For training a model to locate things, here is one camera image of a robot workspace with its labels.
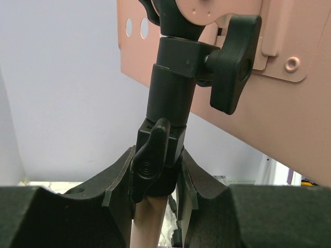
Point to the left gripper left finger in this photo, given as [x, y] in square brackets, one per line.
[96, 213]

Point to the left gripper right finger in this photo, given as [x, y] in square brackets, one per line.
[212, 214]

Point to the pink music stand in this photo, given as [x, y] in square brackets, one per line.
[259, 70]

